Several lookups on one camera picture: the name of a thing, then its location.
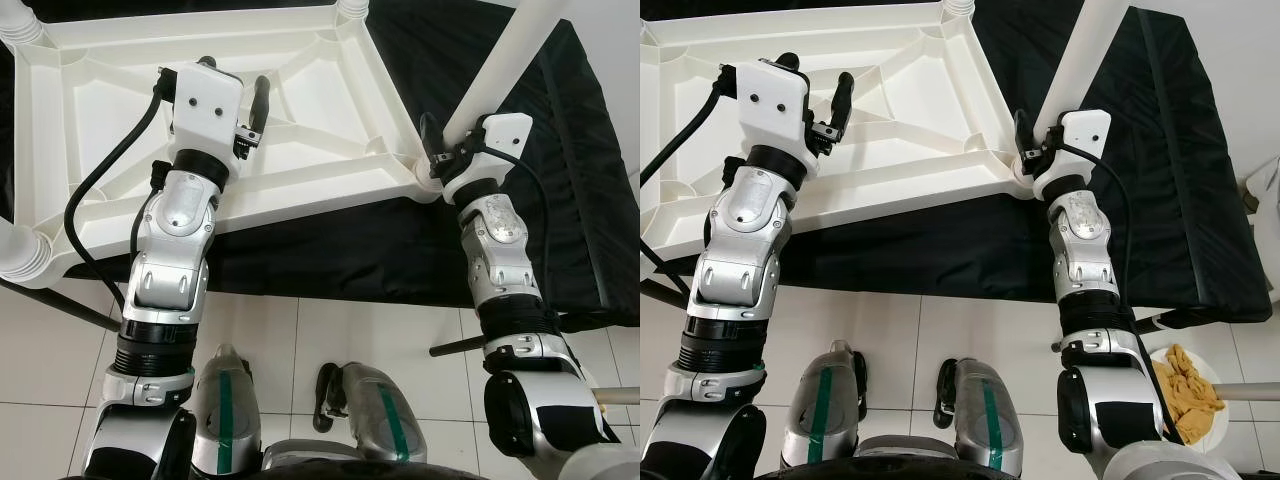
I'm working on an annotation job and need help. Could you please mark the white rounded floor appliance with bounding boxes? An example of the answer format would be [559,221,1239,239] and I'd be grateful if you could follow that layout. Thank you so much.
[1238,155,1280,301]

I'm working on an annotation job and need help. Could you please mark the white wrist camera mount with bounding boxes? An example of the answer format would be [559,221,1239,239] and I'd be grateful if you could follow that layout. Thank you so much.
[165,60,244,166]
[1030,110,1113,201]
[735,58,813,179]
[440,112,534,206]

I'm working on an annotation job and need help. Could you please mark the black table cloth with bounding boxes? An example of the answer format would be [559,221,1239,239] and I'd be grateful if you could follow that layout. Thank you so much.
[0,0,641,329]
[640,0,1280,323]

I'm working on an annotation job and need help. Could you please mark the white plastic table top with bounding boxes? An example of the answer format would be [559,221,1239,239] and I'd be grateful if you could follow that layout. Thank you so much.
[15,5,446,266]
[640,5,1036,263]

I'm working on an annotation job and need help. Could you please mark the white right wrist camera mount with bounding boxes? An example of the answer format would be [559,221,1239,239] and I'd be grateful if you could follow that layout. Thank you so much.
[440,112,534,206]
[1030,110,1113,201]

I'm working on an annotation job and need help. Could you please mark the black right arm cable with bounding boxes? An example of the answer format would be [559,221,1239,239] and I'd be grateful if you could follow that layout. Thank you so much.
[475,145,621,441]
[1060,145,1176,441]

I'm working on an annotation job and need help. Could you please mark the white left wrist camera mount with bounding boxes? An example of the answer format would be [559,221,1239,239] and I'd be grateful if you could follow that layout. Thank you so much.
[735,58,813,179]
[165,60,244,166]

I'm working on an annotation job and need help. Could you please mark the white round plate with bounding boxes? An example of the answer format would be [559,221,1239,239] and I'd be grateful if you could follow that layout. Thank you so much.
[1148,345,1231,451]

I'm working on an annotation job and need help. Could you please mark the black robot waist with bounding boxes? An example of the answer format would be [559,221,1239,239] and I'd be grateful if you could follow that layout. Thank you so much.
[745,442,1081,480]
[240,440,481,480]

